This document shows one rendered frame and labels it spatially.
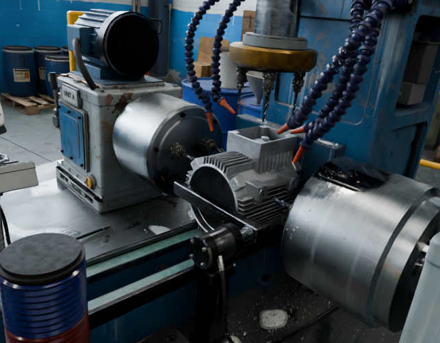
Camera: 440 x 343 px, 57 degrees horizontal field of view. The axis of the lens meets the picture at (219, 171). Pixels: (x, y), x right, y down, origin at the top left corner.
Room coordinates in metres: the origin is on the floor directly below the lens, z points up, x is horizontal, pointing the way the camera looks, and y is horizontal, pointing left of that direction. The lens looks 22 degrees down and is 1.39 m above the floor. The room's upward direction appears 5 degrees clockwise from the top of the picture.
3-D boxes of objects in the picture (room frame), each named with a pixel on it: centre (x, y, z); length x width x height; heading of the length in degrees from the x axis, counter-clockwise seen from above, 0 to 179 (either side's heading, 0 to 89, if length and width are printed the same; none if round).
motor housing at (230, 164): (0.83, -0.06, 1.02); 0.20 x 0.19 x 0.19; 134
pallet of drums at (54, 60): (5.50, 2.33, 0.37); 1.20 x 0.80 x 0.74; 139
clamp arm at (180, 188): (0.73, 0.01, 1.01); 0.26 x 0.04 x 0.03; 44
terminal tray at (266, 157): (0.86, -0.09, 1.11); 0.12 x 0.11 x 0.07; 134
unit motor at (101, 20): (1.27, 0.40, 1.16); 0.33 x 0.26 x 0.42; 44
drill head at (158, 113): (1.09, 0.18, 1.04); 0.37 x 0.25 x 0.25; 44
